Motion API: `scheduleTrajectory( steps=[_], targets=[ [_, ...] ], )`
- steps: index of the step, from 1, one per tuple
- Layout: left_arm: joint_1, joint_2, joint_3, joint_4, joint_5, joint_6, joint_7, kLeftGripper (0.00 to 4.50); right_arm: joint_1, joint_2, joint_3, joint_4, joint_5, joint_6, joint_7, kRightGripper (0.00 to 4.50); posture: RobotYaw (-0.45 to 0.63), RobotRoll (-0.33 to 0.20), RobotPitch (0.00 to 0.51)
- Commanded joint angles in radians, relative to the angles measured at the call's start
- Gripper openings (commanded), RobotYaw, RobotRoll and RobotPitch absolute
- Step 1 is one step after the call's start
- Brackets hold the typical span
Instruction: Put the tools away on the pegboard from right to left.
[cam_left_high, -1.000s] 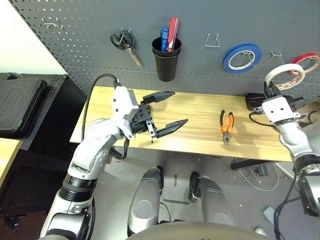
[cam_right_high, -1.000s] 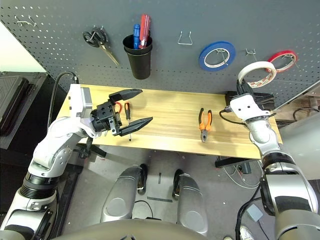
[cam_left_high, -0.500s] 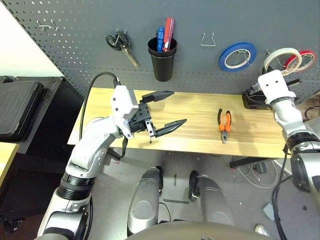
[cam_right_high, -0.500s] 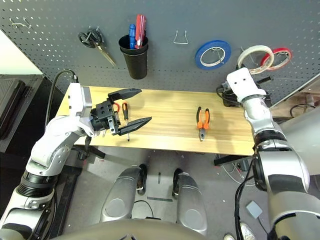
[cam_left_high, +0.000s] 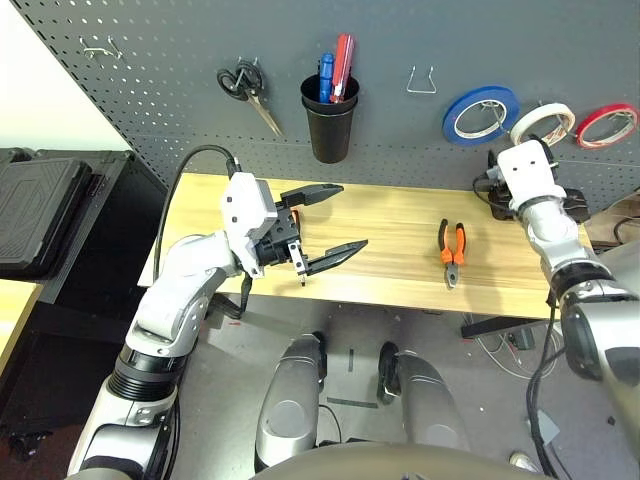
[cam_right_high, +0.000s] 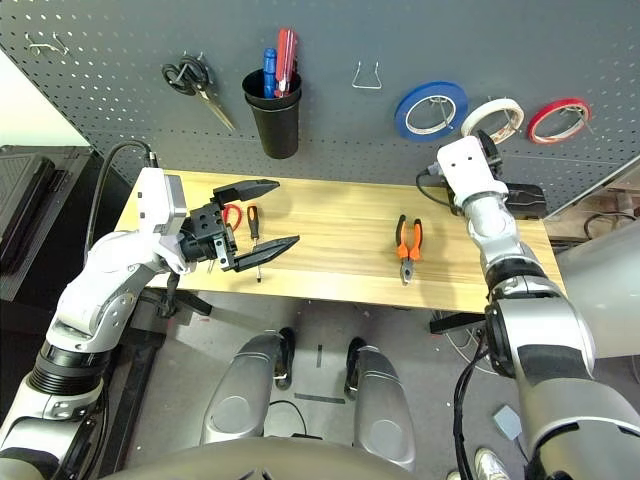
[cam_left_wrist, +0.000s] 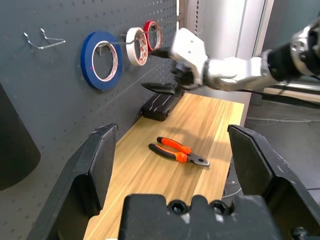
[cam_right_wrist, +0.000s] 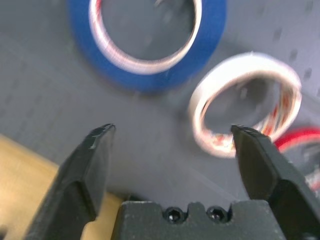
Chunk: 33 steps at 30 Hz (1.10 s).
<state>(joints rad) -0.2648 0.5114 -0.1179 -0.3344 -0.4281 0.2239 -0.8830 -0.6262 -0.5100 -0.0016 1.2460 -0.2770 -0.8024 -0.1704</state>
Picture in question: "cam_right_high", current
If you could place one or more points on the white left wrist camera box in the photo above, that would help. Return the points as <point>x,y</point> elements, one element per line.
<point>155,200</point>

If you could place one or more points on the black cup holder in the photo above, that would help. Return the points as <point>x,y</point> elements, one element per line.
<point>277,130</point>

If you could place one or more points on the white tape roll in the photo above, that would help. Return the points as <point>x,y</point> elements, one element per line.
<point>470,122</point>

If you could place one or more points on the red tape roll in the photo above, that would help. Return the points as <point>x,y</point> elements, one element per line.
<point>532,125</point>

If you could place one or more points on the grey robot torso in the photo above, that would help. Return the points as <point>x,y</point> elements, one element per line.
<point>250,460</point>

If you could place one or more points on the small black tool case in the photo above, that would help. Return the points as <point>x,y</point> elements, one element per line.
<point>527,200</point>

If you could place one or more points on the black right robot foot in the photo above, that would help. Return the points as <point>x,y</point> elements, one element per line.
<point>352,365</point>

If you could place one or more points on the silver scissors peg hook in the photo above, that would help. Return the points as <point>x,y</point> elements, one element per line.
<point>192,65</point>

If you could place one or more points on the dark grey pegboard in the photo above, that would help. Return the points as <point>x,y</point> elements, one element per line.
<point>350,30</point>

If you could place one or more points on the black table leg bracket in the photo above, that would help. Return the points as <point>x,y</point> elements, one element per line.
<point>192,302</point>
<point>455,323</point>

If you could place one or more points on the silver right robot leg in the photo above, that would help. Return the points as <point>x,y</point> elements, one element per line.
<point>382,405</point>

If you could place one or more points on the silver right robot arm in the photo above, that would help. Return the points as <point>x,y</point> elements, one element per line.
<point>500,240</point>

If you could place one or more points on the white rounded machine shell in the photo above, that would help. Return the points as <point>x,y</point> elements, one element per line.
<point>605,290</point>

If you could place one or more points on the silver left robot leg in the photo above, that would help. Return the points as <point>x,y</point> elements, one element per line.
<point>240,395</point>

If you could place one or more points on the white bystander shoe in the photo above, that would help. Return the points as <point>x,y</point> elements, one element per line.
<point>453,475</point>
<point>490,465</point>

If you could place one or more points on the black left robot foot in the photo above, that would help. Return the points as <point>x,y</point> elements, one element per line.
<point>286,355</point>

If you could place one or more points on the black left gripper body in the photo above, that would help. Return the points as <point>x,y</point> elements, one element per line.
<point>205,225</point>

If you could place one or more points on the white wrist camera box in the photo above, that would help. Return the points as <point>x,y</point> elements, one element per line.
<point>155,200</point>
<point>467,172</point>

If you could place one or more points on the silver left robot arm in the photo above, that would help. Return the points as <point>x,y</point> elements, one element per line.
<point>105,270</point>

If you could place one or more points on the orange black pliers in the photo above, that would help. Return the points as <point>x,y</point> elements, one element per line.
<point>408,260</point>

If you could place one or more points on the silver tape peg hook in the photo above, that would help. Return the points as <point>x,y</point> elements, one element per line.
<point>580,117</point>
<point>442,112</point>
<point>509,117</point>

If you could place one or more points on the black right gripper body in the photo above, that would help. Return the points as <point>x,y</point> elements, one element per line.
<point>495,165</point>

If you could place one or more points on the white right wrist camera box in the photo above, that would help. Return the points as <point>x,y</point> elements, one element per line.
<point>467,172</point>

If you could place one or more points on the black robot foot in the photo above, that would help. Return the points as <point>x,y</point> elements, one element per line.
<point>286,355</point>
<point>352,365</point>

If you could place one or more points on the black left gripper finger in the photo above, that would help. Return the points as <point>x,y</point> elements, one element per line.
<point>250,189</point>
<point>265,252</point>

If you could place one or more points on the grey square floor pad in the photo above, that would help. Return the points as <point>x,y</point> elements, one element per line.
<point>507,422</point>

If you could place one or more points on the silver double peg hook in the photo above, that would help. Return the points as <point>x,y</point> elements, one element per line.
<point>40,48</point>

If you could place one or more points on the silver robot leg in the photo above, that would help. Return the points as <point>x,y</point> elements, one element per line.
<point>240,395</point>
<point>382,405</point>

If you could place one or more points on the blue tape roll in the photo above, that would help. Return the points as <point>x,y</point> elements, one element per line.
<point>401,122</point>

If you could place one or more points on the large black equipment case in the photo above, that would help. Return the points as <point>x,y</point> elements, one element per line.
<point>30,190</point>

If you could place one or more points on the black orange screwdriver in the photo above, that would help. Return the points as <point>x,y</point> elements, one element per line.
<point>253,222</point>

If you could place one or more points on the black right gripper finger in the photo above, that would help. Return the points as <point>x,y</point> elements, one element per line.
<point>488,146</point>

